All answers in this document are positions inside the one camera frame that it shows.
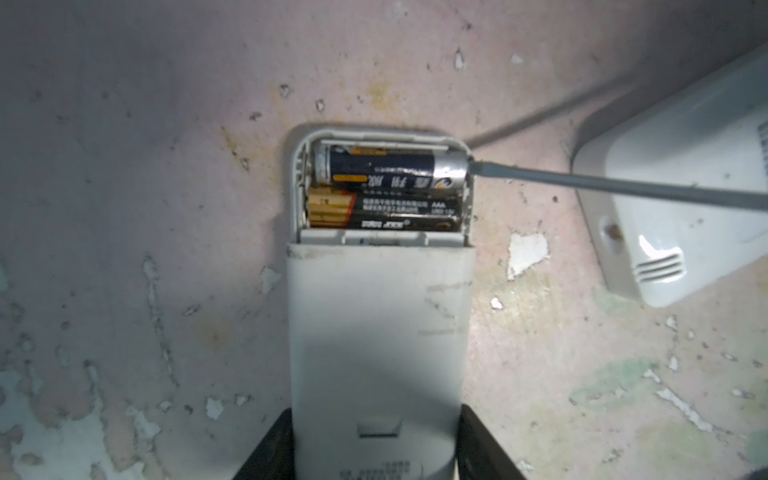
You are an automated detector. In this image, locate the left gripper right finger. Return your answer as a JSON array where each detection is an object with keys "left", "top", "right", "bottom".
[{"left": 457, "top": 404, "right": 526, "bottom": 480}]

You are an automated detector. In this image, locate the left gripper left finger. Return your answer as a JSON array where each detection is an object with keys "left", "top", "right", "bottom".
[{"left": 233, "top": 408, "right": 294, "bottom": 480}]

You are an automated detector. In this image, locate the grey remote with teal buttons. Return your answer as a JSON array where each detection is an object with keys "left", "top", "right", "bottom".
[{"left": 286, "top": 126, "right": 476, "bottom": 479}]

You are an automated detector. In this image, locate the orange black screwdriver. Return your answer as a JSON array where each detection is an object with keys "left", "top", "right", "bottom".
[{"left": 469, "top": 161, "right": 767, "bottom": 212}]

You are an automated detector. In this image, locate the white remote control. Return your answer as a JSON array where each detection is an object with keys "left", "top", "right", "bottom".
[{"left": 572, "top": 47, "right": 767, "bottom": 307}]

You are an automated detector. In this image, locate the black gold AAA battery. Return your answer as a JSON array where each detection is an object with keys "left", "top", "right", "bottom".
[{"left": 305, "top": 187, "right": 462, "bottom": 232}]

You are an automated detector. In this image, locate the navy silver AAA battery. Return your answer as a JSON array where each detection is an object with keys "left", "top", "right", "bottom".
[{"left": 312, "top": 144, "right": 470, "bottom": 192}]

